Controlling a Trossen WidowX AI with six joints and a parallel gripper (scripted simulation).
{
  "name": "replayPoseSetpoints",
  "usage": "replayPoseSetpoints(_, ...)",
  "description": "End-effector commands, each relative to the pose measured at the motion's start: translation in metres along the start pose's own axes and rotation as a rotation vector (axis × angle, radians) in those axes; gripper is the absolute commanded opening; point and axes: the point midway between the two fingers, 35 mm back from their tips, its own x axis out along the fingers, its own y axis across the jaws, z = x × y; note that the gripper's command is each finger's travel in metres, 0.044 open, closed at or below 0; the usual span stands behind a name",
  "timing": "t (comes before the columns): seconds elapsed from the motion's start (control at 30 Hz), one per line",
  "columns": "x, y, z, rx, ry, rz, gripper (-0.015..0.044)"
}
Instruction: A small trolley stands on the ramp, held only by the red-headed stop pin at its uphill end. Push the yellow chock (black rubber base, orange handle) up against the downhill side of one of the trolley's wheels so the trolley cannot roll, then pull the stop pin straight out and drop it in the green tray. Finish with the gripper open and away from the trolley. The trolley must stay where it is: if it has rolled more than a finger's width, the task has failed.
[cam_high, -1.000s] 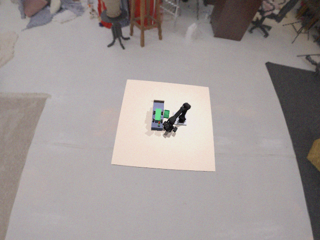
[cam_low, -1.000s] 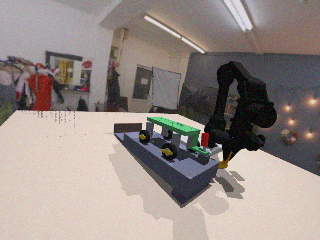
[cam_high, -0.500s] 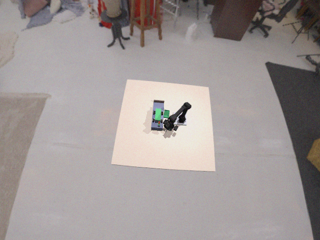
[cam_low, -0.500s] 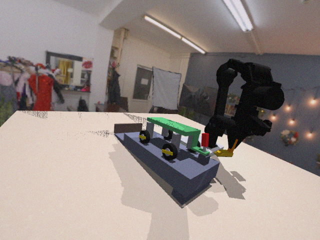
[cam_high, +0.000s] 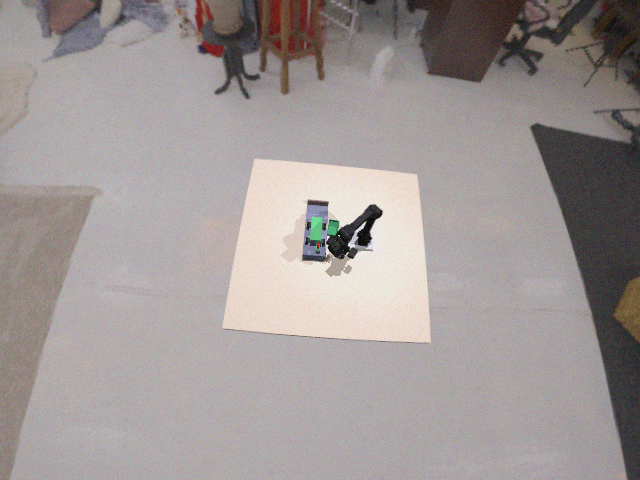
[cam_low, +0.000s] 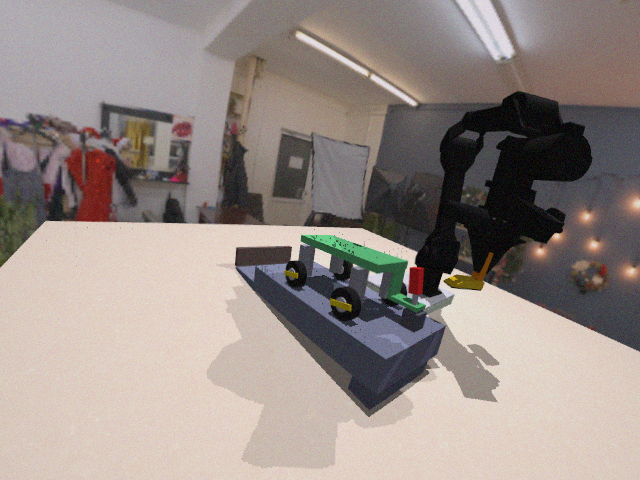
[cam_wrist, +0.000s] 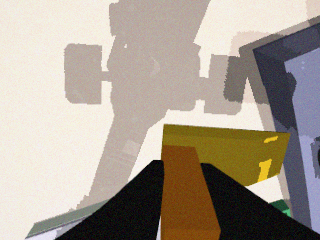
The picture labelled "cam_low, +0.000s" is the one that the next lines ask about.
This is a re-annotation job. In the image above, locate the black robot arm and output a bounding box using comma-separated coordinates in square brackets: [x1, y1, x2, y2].
[414, 91, 593, 297]

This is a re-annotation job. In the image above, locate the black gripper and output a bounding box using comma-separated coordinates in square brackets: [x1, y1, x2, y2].
[441, 174, 548, 274]

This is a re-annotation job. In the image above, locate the yellow wedge chock with orange handle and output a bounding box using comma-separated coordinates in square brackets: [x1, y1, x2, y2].
[444, 252, 493, 291]

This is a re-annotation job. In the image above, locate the red-headed pin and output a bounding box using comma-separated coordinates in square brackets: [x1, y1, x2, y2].
[408, 267, 424, 305]

